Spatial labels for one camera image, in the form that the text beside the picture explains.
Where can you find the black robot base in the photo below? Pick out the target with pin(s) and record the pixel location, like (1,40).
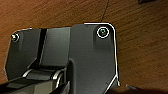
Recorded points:
(83,53)

